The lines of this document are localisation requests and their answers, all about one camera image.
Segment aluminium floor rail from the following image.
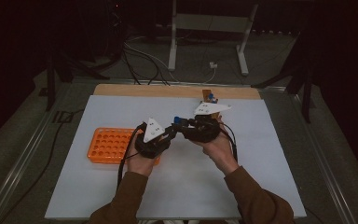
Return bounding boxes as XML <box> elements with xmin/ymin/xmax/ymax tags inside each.
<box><xmin>287</xmin><ymin>90</ymin><xmax>358</xmax><ymax>224</ymax></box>
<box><xmin>0</xmin><ymin>82</ymin><xmax>74</xmax><ymax>224</ymax></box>

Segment person's left hand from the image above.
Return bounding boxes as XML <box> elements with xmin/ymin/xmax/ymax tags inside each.
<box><xmin>126</xmin><ymin>141</ymin><xmax>158</xmax><ymax>178</ymax></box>

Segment thin black floor cable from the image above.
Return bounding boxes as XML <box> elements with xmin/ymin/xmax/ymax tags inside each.
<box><xmin>0</xmin><ymin>108</ymin><xmax>85</xmax><ymax>224</ymax></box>

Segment white metal desk frame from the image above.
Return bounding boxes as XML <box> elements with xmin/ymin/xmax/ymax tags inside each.
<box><xmin>167</xmin><ymin>0</ymin><xmax>259</xmax><ymax>77</ymax></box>

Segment white table mat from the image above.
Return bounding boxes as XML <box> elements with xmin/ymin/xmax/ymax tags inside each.
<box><xmin>44</xmin><ymin>94</ymin><xmax>307</xmax><ymax>220</ymax></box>

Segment white floor cable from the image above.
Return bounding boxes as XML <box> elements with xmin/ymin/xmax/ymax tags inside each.
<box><xmin>124</xmin><ymin>41</ymin><xmax>217</xmax><ymax>85</ymax></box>

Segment wooden test tube rack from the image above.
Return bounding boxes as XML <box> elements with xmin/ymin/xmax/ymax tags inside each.
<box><xmin>200</xmin><ymin>89</ymin><xmax>220</xmax><ymax>120</ymax></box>

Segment person's right hand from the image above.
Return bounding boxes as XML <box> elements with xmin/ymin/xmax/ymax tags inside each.
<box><xmin>192</xmin><ymin>116</ymin><xmax>241</xmax><ymax>175</ymax></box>

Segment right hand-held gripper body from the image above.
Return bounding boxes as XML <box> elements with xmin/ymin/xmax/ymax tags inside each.
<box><xmin>181</xmin><ymin>102</ymin><xmax>232</xmax><ymax>144</ymax></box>

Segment orange plastic tube rack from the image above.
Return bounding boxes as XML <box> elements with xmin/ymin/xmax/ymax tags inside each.
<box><xmin>87</xmin><ymin>127</ymin><xmax>161</xmax><ymax>166</ymax></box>

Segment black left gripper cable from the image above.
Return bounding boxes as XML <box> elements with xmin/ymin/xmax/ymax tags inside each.
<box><xmin>117</xmin><ymin>122</ymin><xmax>147</xmax><ymax>190</ymax></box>

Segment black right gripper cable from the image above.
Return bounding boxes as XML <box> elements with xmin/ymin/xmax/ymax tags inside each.
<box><xmin>218</xmin><ymin>122</ymin><xmax>239</xmax><ymax>163</ymax></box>

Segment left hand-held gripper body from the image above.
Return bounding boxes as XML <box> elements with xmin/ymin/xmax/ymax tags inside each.
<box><xmin>134</xmin><ymin>117</ymin><xmax>172</xmax><ymax>160</ymax></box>

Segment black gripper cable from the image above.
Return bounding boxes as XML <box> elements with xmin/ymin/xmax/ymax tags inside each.
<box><xmin>218</xmin><ymin>122</ymin><xmax>239</xmax><ymax>163</ymax></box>
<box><xmin>117</xmin><ymin>122</ymin><xmax>147</xmax><ymax>190</ymax></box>

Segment black metal stand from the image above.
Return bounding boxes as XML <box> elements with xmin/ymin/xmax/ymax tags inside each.
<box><xmin>45</xmin><ymin>49</ymin><xmax>111</xmax><ymax>112</ymax></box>
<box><xmin>251</xmin><ymin>31</ymin><xmax>316</xmax><ymax>124</ymax></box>

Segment black floor cables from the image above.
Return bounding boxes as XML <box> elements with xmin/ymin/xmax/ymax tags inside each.
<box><xmin>122</xmin><ymin>46</ymin><xmax>171</xmax><ymax>87</ymax></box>

